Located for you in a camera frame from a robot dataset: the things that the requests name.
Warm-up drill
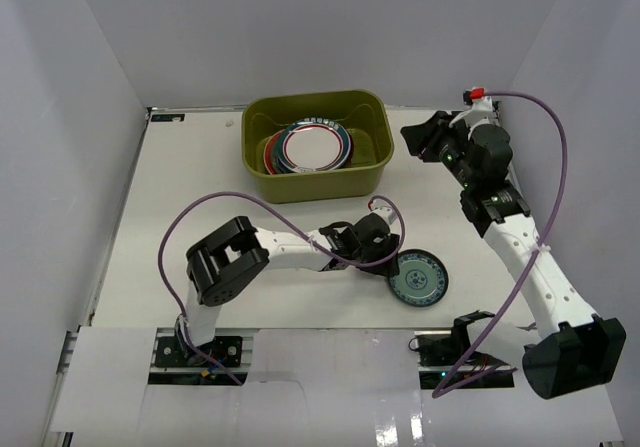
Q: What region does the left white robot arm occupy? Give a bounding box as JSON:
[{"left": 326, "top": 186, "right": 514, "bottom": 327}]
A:
[{"left": 175, "top": 207, "right": 401, "bottom": 366}]

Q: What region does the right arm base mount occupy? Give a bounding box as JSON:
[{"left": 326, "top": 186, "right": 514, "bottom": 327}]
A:
[{"left": 407, "top": 310, "right": 514, "bottom": 390}]

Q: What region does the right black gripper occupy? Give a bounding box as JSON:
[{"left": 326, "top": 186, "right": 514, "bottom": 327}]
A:
[{"left": 399, "top": 112, "right": 477, "bottom": 190}]

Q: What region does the green plastic bin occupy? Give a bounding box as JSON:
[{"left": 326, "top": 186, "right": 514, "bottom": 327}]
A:
[{"left": 241, "top": 89, "right": 394, "bottom": 204}]

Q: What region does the left blue table label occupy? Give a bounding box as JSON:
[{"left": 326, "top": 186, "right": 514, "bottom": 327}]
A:
[{"left": 150, "top": 113, "right": 185, "bottom": 123}]

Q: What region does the grey deer plate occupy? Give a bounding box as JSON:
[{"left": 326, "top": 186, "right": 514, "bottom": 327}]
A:
[{"left": 270, "top": 131, "right": 282, "bottom": 175}]

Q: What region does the dark red rimmed plate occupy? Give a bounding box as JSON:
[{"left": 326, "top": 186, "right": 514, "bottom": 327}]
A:
[{"left": 342, "top": 129, "right": 355, "bottom": 168}]

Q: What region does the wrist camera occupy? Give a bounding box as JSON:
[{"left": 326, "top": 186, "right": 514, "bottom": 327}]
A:
[
  {"left": 368, "top": 201, "right": 398, "bottom": 226},
  {"left": 449, "top": 87, "right": 497, "bottom": 129}
]

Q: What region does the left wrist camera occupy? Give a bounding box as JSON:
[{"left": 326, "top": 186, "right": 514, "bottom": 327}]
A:
[{"left": 368, "top": 201, "right": 398, "bottom": 226}]

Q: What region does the white plate striped rim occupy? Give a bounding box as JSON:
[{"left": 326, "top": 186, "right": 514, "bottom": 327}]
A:
[{"left": 284, "top": 117, "right": 348, "bottom": 173}]

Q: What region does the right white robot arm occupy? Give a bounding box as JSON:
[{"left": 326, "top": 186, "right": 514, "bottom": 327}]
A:
[{"left": 401, "top": 111, "right": 626, "bottom": 399}]

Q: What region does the red and teal plate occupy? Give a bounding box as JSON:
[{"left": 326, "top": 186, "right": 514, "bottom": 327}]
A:
[{"left": 263, "top": 135, "right": 278, "bottom": 175}]

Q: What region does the orange sunburst plate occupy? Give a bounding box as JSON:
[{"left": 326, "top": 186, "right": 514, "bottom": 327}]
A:
[{"left": 278, "top": 128, "right": 291, "bottom": 173}]

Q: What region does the teal scalloped plate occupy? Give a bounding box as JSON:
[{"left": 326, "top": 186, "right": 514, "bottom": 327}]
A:
[{"left": 276, "top": 137, "right": 288, "bottom": 174}]

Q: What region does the small blue patterned plate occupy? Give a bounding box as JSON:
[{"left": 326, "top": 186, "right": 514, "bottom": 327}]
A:
[{"left": 387, "top": 249, "right": 449, "bottom": 308}]

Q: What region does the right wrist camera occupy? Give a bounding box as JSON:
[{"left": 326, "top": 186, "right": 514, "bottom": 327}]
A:
[{"left": 449, "top": 87, "right": 497, "bottom": 129}]

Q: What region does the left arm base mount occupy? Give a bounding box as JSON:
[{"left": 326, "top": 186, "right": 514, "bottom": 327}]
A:
[{"left": 152, "top": 334, "right": 251, "bottom": 386}]

